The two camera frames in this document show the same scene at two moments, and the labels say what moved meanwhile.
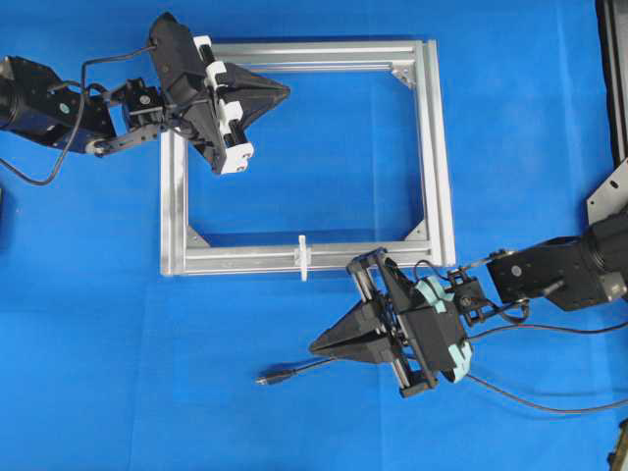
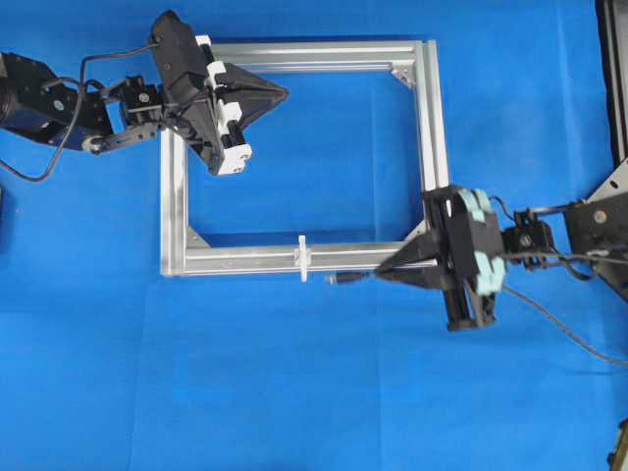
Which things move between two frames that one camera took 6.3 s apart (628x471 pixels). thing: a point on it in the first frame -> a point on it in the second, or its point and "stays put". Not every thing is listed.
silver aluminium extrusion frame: [186, 252] stays put
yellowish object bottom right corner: [617, 460] stays put
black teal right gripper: [424, 336] -> [463, 233]
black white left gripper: [215, 125] stays put
